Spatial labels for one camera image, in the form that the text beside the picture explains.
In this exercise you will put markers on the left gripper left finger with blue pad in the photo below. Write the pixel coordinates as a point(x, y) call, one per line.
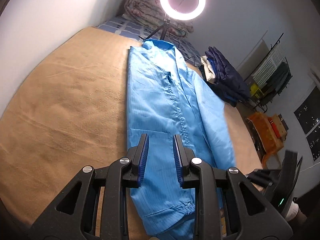
point(93, 204)

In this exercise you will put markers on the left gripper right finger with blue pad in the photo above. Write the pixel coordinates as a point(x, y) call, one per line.
point(227, 204)

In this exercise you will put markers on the light blue jacket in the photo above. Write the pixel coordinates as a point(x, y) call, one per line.
point(166, 98)

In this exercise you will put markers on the stack of dark folded clothes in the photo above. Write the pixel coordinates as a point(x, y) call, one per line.
point(222, 78)

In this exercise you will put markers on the dark hanging clothes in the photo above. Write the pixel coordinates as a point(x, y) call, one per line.
point(278, 81)

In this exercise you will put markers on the black clothes rack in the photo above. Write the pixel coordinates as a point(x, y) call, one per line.
point(262, 102)

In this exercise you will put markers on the right gloved hand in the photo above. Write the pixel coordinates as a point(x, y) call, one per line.
point(294, 214)

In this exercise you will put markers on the orange covered stool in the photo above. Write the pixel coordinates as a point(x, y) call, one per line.
point(264, 135)

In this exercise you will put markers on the cardboard box with red book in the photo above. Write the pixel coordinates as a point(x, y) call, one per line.
point(279, 126)

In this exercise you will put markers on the dark window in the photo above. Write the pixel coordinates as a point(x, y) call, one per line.
point(308, 116)

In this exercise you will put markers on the yellow crate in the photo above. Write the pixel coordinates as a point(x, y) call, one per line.
point(256, 92)

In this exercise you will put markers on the blue patterned bedsheet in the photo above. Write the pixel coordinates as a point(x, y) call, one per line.
point(135, 31)

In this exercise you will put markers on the black tripod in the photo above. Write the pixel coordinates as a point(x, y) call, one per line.
point(164, 28)

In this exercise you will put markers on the striped white towel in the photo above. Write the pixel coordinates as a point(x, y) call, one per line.
point(269, 65)

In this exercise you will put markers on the folded floral quilts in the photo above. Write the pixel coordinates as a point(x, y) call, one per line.
point(150, 14)

